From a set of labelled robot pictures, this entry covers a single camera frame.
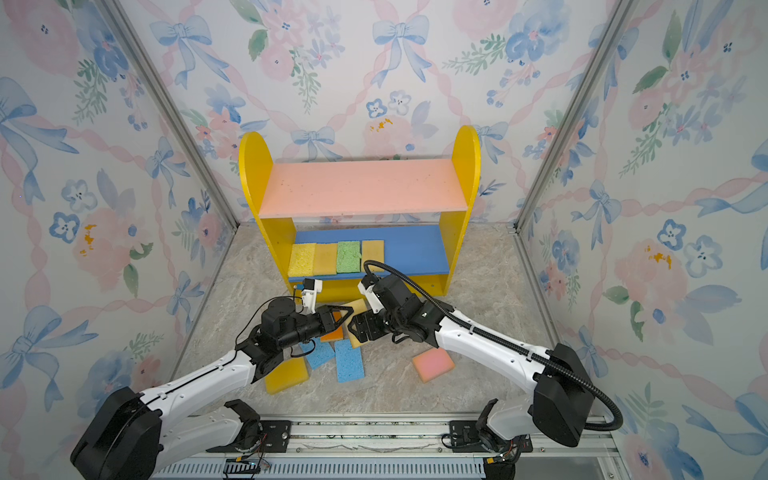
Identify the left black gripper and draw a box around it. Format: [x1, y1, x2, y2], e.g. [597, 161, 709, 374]
[278, 305, 353, 353]

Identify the small yellow sponge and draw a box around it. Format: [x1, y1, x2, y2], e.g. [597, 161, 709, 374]
[343, 299, 368, 349]

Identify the blue sponge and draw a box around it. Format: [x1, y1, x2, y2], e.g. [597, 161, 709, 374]
[334, 339, 365, 383]
[300, 339, 335, 370]

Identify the yellow sponge with green back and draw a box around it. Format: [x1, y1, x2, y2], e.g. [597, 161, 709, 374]
[312, 243, 338, 276]

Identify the bright yellow cellulose sponge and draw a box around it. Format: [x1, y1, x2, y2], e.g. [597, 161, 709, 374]
[287, 243, 317, 278]

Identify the pale yellow sponge underneath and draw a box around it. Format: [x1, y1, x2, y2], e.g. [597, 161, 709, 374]
[361, 240, 385, 270]

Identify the pink orange sponge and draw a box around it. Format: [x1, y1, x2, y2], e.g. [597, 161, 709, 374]
[412, 348, 455, 383]

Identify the yellow pink blue toy shelf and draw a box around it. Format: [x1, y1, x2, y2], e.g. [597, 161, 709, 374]
[239, 126, 482, 296]

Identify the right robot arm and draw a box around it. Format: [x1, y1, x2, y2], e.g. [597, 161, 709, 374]
[349, 293, 596, 452]

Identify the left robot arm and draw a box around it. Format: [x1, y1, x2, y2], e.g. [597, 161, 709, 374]
[70, 296, 353, 479]

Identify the thick yellow sponge front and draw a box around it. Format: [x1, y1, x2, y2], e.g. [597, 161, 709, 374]
[264, 358, 309, 395]

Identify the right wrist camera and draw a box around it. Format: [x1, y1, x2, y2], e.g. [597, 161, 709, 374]
[358, 273, 401, 314]

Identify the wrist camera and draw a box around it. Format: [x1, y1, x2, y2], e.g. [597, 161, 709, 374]
[301, 277, 323, 314]
[358, 273, 401, 314]

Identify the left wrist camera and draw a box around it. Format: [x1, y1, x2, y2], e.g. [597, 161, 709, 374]
[301, 277, 323, 314]

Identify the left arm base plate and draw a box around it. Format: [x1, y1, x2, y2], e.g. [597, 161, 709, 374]
[206, 420, 293, 454]

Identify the aluminium mounting rail frame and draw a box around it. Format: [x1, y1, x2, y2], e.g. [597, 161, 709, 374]
[116, 414, 629, 479]

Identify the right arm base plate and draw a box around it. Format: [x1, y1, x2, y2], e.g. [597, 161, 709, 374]
[441, 420, 533, 454]

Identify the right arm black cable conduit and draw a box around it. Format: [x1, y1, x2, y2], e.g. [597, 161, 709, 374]
[362, 259, 625, 433]

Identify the left corner aluminium post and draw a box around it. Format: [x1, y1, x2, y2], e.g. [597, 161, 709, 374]
[95, 1, 239, 230]

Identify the corner aluminium post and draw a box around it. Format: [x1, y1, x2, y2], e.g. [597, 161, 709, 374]
[95, 1, 239, 230]
[510, 0, 636, 235]

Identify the right corner aluminium post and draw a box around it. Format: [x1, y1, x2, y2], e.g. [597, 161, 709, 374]
[510, 0, 636, 235]

